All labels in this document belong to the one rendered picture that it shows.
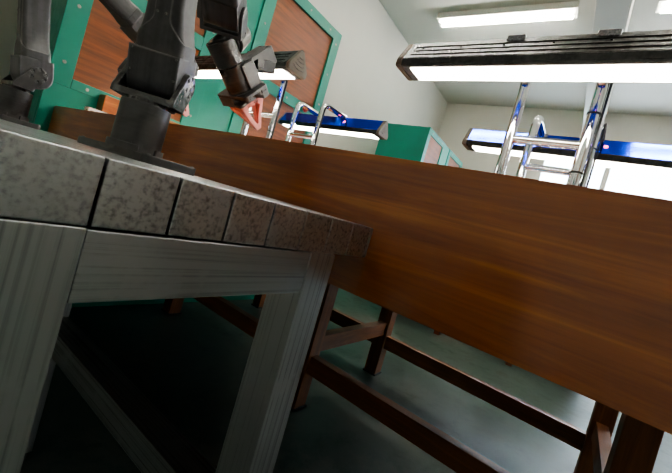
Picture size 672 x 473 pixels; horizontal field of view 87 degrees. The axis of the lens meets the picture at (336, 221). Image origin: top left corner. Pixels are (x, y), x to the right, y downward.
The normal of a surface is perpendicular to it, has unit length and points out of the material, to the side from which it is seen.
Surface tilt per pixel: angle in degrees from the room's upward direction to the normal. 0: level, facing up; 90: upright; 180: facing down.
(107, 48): 90
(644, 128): 90
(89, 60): 90
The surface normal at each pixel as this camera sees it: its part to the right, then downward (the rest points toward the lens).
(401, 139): -0.54, -0.14
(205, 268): 0.80, 0.24
